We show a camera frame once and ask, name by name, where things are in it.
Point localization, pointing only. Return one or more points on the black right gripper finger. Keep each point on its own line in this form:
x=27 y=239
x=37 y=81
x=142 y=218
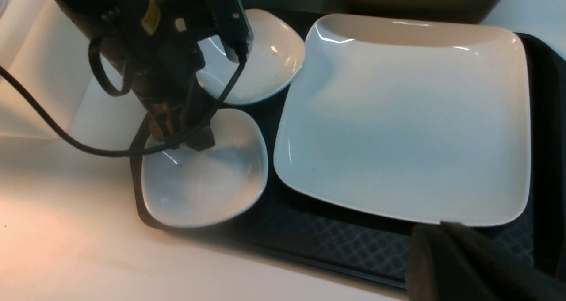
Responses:
x=453 y=262

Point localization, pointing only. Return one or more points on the white bowl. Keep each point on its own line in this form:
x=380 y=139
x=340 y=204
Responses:
x=186 y=188
x=276 y=55

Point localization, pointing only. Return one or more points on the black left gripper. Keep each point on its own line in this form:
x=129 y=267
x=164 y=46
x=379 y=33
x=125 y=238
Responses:
x=162 y=63

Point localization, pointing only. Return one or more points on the large white square plate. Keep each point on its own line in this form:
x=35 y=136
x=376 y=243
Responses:
x=417 y=121

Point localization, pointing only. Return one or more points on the large white plastic tub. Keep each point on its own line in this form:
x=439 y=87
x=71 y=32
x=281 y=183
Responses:
x=47 y=54

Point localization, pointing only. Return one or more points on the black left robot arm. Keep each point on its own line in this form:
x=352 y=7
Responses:
x=86 y=15

